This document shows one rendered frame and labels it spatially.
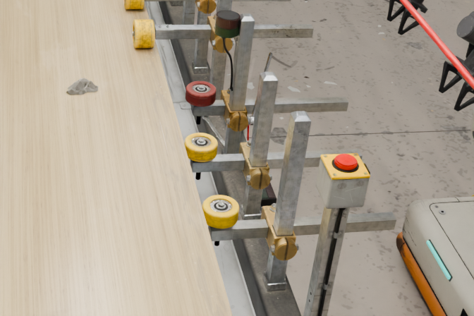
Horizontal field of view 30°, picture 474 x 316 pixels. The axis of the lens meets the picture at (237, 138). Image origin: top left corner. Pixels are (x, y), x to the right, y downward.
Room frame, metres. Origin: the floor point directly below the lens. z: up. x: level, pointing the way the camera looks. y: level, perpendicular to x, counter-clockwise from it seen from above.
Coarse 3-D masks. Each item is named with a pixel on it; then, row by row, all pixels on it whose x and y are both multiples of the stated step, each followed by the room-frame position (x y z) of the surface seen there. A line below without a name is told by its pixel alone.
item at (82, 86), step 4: (80, 80) 1.98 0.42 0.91; (84, 80) 1.98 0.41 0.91; (88, 80) 1.99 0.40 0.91; (76, 84) 1.95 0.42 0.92; (80, 84) 1.96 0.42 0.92; (84, 84) 1.96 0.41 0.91; (88, 84) 1.96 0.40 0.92; (92, 84) 1.97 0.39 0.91; (68, 88) 1.95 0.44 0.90; (72, 88) 1.93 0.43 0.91; (76, 88) 1.94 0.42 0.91; (80, 88) 1.95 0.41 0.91; (84, 88) 1.95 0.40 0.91; (88, 88) 1.95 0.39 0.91; (92, 88) 1.96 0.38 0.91; (96, 88) 1.96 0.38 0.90; (68, 92) 1.92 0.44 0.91; (72, 92) 1.92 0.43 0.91; (76, 92) 1.93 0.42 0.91; (80, 92) 1.93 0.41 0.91; (84, 92) 1.93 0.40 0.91
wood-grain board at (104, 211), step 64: (0, 0) 2.42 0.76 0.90; (64, 0) 2.47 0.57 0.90; (0, 64) 2.03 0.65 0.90; (64, 64) 2.07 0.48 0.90; (128, 64) 2.11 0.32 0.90; (0, 128) 1.73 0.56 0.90; (64, 128) 1.77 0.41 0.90; (128, 128) 1.80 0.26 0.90; (0, 192) 1.49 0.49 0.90; (64, 192) 1.52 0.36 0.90; (128, 192) 1.55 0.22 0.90; (192, 192) 1.57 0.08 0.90; (0, 256) 1.29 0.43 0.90; (64, 256) 1.31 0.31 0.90; (128, 256) 1.34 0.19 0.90; (192, 256) 1.36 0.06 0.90
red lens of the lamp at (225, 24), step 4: (216, 16) 1.99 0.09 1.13; (240, 16) 2.00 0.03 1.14; (216, 20) 1.98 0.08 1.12; (220, 20) 1.97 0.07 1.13; (224, 20) 1.97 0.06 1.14; (228, 20) 1.97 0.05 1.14; (232, 20) 1.97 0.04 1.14; (236, 20) 1.97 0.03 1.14; (216, 24) 1.98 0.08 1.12; (220, 24) 1.97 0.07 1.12; (224, 24) 1.97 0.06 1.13; (228, 24) 1.97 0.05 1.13; (232, 24) 1.97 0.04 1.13; (236, 24) 1.98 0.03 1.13; (224, 28) 1.97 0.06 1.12; (228, 28) 1.97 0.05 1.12; (232, 28) 1.97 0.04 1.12
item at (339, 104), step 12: (192, 108) 2.02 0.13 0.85; (204, 108) 2.01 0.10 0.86; (216, 108) 2.02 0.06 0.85; (252, 108) 2.05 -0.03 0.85; (276, 108) 2.06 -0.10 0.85; (288, 108) 2.07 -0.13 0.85; (300, 108) 2.08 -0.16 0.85; (312, 108) 2.09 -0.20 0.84; (324, 108) 2.10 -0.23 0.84; (336, 108) 2.11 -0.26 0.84
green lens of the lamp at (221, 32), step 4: (216, 28) 1.98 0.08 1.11; (220, 28) 1.97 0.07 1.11; (236, 28) 1.98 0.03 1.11; (216, 32) 1.98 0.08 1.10; (220, 32) 1.97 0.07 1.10; (224, 32) 1.97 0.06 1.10; (228, 32) 1.97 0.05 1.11; (232, 32) 1.97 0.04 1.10; (236, 32) 1.98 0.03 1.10; (220, 36) 1.97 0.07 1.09; (224, 36) 1.97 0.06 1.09; (228, 36) 1.97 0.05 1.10; (232, 36) 1.97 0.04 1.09; (236, 36) 1.98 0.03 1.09
